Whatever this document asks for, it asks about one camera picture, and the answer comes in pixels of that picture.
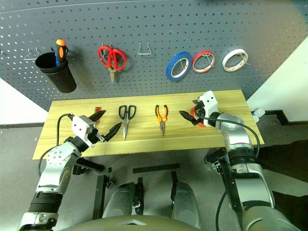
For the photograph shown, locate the orange handled pliers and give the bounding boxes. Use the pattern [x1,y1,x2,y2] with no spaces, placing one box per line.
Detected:
[154,104,168,137]

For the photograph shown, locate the clear plastic bottle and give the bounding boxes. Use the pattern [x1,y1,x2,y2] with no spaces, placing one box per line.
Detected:
[251,108,266,124]

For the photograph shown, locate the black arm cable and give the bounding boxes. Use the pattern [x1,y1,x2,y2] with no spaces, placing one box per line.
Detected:
[37,113,74,179]
[197,115,261,161]

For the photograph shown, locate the white tape roll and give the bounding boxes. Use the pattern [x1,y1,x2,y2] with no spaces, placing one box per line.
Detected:
[222,49,249,72]

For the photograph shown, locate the red handled scissors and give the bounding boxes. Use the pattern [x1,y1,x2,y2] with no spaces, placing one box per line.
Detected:
[97,45,128,84]

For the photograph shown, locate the thin red tape roll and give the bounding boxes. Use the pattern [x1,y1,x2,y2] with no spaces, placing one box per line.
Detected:
[192,50,216,74]

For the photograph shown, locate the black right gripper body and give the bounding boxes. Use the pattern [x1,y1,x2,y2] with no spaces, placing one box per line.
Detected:
[193,99,208,126]

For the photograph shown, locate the black table leg frame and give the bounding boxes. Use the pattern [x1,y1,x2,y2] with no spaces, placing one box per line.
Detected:
[204,147,244,231]
[72,157,114,220]

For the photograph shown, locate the grey rounded foot shell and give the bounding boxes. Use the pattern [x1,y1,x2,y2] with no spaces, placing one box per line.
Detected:
[171,180,202,229]
[102,182,138,220]

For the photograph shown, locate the dark handled scissors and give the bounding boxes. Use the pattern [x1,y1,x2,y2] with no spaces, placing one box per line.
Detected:
[118,104,137,141]

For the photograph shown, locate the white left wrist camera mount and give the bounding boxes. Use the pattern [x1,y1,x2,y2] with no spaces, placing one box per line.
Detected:
[71,115,95,148]

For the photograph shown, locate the black floor tape strip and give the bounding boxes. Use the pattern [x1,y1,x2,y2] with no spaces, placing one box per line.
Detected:
[132,163,181,174]

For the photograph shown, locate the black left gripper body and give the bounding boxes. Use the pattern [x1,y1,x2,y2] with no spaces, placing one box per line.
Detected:
[90,128,106,143]

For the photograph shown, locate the black cup holder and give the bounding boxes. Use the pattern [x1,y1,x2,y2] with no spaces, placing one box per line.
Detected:
[35,52,77,93]

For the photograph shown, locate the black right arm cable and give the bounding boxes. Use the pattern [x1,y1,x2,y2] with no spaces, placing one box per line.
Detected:
[197,115,261,161]

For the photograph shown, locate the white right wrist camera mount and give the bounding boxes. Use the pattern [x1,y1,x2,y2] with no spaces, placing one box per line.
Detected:
[197,90,220,114]

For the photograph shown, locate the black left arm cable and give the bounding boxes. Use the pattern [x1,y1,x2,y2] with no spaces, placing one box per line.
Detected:
[37,113,74,179]

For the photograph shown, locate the black narrow strip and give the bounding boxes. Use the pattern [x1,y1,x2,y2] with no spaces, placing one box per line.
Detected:
[136,177,144,215]
[170,171,180,202]

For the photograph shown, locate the grey perforated pegboard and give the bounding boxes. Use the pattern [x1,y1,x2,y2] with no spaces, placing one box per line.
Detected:
[0,0,308,112]

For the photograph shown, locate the thick red tape roll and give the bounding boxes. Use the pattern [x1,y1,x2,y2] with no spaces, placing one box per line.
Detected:
[190,105,208,128]

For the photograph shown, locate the red handled screwdriver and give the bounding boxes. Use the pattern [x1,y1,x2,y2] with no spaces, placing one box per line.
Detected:
[93,106,103,129]

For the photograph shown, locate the olive grey robot torso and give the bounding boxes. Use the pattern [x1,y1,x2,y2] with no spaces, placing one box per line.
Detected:
[59,215,201,231]

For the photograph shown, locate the blue tape roll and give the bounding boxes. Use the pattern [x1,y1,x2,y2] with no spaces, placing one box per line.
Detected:
[166,51,193,82]

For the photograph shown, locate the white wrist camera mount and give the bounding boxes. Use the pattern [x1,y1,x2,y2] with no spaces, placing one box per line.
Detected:
[71,115,95,148]
[197,90,220,114]

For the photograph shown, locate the orange blue handled screwdriver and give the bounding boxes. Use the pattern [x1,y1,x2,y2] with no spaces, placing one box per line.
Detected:
[54,38,67,67]

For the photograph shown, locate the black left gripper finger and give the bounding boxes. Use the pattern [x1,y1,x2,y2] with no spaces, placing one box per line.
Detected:
[104,121,123,142]
[88,110,107,123]

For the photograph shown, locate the black right shoulder cable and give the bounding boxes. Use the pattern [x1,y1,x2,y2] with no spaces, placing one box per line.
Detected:
[215,189,229,231]

